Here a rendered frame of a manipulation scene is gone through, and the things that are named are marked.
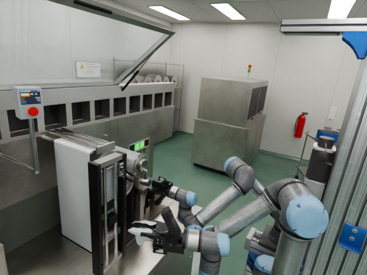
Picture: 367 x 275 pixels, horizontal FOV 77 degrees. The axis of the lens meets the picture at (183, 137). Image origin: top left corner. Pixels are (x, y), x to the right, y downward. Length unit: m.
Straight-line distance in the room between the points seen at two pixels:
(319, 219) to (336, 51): 4.84
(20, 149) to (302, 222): 1.16
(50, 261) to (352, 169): 1.34
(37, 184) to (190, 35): 5.37
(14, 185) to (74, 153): 0.32
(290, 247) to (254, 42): 5.06
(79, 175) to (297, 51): 4.97
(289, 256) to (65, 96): 1.20
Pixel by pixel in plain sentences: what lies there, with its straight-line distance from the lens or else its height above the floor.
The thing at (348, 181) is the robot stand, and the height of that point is 1.45.
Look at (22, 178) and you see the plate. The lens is 1.33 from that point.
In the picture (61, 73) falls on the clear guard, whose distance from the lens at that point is 1.26.
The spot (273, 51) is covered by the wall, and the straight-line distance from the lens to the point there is 5.56.
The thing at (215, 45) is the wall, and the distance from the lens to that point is 5.91.
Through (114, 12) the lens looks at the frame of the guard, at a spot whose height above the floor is 1.98.
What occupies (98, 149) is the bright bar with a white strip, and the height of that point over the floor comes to 1.45.
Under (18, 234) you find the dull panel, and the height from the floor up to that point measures 0.97.
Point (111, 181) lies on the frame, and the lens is 1.05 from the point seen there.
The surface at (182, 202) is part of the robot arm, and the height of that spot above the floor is 1.10.
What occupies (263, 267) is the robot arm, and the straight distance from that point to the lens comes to 1.15.
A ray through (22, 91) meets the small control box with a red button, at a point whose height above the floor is 1.70.
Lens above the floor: 1.82
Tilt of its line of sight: 17 degrees down
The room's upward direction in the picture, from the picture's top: 5 degrees clockwise
